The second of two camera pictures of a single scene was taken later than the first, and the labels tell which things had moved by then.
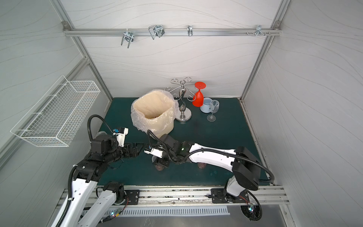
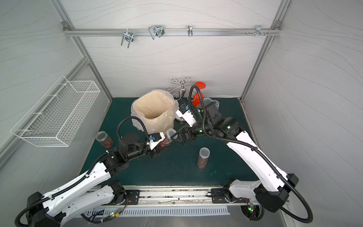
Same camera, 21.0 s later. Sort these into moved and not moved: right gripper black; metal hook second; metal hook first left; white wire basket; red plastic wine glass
Moved: right gripper black
Not moved: red plastic wine glass; white wire basket; metal hook second; metal hook first left
